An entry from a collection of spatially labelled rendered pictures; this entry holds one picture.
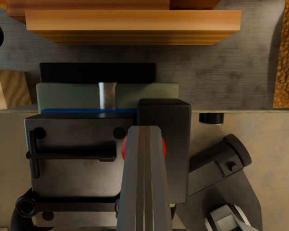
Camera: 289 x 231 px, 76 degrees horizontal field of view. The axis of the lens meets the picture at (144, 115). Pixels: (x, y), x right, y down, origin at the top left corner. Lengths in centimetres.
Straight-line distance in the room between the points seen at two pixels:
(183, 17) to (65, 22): 10
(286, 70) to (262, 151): 118
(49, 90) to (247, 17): 24
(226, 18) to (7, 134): 140
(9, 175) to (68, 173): 141
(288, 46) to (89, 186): 27
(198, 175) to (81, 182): 98
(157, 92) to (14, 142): 133
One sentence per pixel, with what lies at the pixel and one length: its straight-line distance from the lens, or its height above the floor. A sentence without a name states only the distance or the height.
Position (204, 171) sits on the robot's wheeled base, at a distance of 111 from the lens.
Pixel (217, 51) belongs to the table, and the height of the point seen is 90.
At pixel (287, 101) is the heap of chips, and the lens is 30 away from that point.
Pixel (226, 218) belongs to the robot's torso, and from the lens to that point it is 109.
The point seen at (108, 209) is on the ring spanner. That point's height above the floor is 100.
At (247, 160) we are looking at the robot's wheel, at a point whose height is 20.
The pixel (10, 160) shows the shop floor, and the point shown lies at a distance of 152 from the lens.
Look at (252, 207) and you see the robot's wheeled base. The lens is 137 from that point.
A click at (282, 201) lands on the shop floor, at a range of 168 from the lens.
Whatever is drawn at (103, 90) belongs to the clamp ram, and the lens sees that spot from 18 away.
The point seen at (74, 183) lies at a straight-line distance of 17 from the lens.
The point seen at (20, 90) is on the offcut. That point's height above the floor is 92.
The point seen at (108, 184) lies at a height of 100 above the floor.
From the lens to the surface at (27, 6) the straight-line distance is 23.
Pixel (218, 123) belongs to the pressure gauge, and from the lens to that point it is 50.
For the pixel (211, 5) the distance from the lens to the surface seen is 24.
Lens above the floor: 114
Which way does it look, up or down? 80 degrees down
